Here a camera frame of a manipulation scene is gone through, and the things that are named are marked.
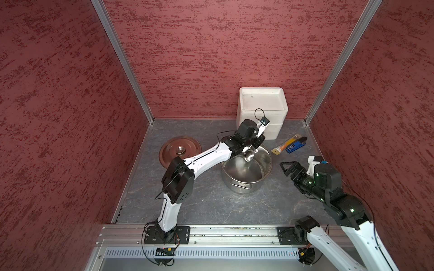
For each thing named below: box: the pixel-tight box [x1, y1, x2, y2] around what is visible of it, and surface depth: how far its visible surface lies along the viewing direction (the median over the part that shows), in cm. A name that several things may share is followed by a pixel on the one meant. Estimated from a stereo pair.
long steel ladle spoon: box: [244, 144, 255, 163], surface depth 96 cm
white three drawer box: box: [236, 86, 289, 141], surface depth 100 cm
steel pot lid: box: [159, 136, 202, 169], surface depth 106 cm
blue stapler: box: [285, 136, 308, 154], surface depth 106 cm
